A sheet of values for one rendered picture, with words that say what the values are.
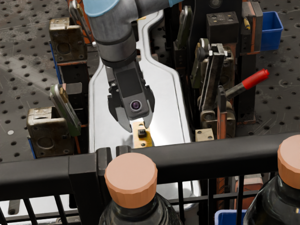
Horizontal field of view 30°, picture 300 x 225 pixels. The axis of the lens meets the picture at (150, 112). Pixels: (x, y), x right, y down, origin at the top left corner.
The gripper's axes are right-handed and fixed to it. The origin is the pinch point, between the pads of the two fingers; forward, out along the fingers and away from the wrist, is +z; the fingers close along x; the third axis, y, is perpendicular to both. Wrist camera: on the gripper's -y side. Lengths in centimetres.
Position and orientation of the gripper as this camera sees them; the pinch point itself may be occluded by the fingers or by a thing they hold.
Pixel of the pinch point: (138, 128)
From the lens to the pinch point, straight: 120.9
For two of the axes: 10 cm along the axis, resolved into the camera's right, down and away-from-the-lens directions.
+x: -9.7, 2.4, -0.1
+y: -1.8, -6.7, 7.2
